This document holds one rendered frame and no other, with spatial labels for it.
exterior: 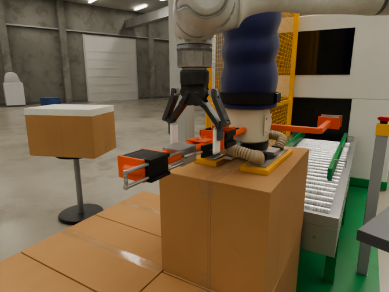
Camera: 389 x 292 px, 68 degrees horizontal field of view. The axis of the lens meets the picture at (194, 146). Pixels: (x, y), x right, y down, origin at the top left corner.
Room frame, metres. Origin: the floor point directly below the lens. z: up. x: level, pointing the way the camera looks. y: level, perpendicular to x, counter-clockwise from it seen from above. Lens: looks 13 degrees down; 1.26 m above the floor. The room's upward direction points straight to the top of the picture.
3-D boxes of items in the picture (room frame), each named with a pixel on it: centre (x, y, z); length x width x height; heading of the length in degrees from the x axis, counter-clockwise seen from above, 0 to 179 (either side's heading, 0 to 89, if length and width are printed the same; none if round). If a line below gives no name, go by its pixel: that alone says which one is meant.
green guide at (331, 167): (2.64, -1.40, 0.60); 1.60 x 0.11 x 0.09; 150
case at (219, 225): (1.13, -0.20, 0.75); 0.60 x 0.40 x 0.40; 149
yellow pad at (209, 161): (1.19, -0.13, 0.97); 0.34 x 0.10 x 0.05; 148
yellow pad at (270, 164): (1.08, -0.29, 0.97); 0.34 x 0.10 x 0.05; 148
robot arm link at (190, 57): (0.78, 0.00, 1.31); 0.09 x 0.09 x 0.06
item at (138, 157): (0.63, 0.12, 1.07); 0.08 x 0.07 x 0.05; 148
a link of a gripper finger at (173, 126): (0.81, 0.06, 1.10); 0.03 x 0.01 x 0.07; 148
